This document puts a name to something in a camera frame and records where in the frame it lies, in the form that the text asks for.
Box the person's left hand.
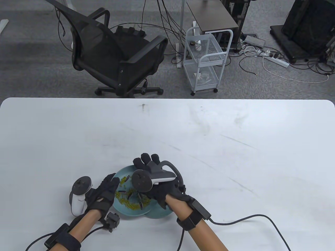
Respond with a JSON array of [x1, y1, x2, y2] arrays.
[[84, 173, 120, 219]]

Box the person's right hand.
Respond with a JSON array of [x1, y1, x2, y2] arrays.
[[133, 153, 195, 209]]

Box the teal plate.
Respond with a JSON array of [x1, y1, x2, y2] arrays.
[[111, 165, 158, 217], [144, 203, 175, 219]]

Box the striped sunflower seeds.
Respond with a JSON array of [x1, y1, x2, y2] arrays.
[[120, 176, 151, 210]]

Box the grey white controller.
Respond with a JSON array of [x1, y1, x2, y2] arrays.
[[131, 160, 184, 196], [69, 177, 93, 216]]

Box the person's left forearm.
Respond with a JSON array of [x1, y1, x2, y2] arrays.
[[56, 209, 103, 251]]

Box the person's right forearm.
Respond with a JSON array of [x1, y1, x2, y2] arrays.
[[166, 195, 228, 251]]

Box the pile of green mung beans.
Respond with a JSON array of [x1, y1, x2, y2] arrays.
[[115, 177, 142, 210]]

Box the white metal strips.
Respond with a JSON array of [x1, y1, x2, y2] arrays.
[[175, 43, 182, 69]]

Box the black mesh office chair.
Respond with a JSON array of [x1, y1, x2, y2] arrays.
[[45, 0, 169, 99]]

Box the white power strip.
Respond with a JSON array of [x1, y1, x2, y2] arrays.
[[263, 55, 290, 68]]

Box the grey floor box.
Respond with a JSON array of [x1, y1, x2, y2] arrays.
[[243, 35, 266, 48]]

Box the brown side table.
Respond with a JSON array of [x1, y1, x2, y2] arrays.
[[186, 0, 239, 34]]

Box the black equipment stand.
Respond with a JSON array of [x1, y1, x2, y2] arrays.
[[270, 0, 335, 64]]

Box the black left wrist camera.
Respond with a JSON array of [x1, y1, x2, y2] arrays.
[[103, 212, 121, 232]]

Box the black right forearm strap box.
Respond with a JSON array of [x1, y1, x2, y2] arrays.
[[177, 198, 212, 231]]

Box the black forearm strap box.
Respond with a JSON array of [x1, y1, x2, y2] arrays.
[[44, 223, 81, 251], [177, 198, 212, 231]]

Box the black left forearm strap box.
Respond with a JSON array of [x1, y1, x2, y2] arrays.
[[44, 223, 81, 251]]

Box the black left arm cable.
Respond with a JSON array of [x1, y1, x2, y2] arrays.
[[25, 233, 57, 251]]

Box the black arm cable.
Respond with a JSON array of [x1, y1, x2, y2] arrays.
[[25, 233, 57, 251], [178, 214, 291, 251]]

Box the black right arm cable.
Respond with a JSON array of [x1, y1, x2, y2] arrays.
[[178, 214, 291, 251]]

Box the white wire trolley cart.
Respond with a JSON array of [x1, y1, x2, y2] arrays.
[[183, 27, 233, 96]]

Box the black metal frame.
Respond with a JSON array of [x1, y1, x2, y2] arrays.
[[221, 0, 254, 51]]

